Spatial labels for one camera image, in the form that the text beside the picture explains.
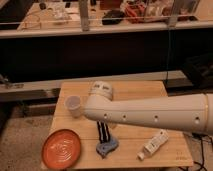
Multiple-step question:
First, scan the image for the metal railing post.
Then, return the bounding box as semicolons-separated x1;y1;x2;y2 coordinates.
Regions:
78;0;89;31

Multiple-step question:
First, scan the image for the red object on bench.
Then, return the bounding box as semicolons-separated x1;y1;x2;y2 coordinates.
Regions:
125;4;145;23

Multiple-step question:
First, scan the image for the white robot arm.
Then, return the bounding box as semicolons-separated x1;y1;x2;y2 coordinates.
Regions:
84;81;213;135

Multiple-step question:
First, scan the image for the orange ceramic bowl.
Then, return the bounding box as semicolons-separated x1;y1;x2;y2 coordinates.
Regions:
41;129;81;170

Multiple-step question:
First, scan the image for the translucent plastic cup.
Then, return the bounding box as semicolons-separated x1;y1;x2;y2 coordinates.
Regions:
64;96;82;118

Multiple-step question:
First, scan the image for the black bag on bench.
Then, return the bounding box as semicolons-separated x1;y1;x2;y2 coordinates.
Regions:
102;10;125;25

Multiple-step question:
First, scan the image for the blue black dish brush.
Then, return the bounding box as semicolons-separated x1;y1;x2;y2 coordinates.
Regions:
96;122;119;158

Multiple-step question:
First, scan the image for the black cable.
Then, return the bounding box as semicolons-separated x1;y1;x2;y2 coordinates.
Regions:
191;133;213;171

